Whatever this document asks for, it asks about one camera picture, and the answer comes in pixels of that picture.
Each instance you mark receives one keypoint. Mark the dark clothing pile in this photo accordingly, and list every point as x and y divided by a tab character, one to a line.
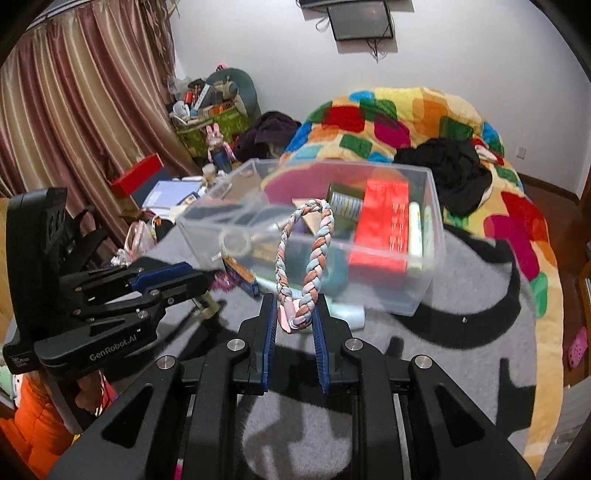
268	134

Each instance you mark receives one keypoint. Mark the grey and black blanket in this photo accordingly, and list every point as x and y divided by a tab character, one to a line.
461	369

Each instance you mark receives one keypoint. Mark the pink slipper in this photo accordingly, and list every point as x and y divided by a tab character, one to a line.
578	348

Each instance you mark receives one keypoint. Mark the small blue box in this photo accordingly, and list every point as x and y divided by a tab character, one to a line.
240	277

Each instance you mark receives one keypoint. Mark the blue book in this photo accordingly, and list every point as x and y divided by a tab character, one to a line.
171	194

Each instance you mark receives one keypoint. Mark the white tape roll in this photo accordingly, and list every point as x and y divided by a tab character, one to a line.
221	241

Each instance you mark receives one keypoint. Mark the wall television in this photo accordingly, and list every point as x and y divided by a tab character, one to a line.
355	2

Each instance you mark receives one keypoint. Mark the colourful patchwork quilt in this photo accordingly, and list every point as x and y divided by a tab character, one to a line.
415	110

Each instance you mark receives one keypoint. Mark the grey neck pillow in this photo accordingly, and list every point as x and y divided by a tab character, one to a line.
244	87

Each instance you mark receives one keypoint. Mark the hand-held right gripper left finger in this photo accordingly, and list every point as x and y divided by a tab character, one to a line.
270	341

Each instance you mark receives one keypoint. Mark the striped curtain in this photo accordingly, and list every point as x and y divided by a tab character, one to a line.
83	101

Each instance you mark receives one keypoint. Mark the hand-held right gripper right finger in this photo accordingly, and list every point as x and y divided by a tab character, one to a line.
321	350

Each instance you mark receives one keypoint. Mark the clear plastic bin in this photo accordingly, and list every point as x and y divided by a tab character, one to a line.
415	295

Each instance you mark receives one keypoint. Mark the red box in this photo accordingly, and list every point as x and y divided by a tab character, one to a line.
136	177

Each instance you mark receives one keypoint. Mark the black garment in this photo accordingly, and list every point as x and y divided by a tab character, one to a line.
443	166

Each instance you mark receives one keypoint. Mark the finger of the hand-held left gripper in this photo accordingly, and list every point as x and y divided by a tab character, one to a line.
152	300
161	274

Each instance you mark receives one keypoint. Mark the pink bag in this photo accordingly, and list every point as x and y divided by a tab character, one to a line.
138	240

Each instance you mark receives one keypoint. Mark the red pouch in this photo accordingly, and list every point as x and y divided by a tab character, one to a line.
383	221

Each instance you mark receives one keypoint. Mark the green storage basket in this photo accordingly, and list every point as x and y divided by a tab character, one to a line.
203	138

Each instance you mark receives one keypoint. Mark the white tube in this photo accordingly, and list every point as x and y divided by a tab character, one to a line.
415	230

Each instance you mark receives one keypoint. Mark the pink bunny figure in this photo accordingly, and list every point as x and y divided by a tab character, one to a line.
217	145

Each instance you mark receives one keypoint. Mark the small wall screen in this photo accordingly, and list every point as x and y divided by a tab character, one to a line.
360	21

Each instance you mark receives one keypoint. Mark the green glass bottle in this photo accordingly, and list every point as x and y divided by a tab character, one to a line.
344	201

